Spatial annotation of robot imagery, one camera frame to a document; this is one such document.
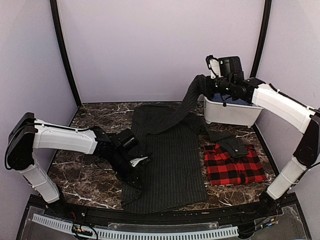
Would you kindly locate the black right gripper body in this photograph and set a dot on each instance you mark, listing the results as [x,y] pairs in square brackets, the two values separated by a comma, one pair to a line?
[210,88]

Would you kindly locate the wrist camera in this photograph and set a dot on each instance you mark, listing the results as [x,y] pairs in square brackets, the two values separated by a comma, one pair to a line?
[214,66]
[140,160]

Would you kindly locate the black pinstriped long sleeve shirt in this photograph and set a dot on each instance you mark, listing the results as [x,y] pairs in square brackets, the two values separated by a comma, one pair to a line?
[173,178]

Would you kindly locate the white plastic bin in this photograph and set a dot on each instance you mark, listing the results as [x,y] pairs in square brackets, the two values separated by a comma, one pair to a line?
[231,114]

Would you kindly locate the blue checked shirt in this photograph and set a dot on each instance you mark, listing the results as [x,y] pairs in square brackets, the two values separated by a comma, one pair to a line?
[225,98]

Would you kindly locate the white slotted cable duct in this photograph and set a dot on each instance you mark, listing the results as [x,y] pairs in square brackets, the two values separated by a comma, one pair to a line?
[121,231]

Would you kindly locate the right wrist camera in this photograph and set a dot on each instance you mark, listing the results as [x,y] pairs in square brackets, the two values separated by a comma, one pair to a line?
[214,66]

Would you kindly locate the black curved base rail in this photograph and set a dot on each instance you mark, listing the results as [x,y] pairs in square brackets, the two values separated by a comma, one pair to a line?
[239,214]

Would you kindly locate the red black plaid folded shirt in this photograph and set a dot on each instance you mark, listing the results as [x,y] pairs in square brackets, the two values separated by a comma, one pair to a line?
[225,170]

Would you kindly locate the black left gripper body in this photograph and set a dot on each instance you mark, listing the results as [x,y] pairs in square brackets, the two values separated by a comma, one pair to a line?
[125,174]

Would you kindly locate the left black frame post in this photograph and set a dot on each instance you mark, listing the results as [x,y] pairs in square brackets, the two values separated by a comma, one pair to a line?
[63,51]

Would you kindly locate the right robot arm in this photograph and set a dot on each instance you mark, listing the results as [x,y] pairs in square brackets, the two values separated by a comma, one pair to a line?
[227,78]

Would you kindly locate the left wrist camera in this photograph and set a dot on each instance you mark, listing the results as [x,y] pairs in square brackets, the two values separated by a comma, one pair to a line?
[140,160]

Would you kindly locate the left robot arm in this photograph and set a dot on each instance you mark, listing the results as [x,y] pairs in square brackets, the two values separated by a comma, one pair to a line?
[32,134]

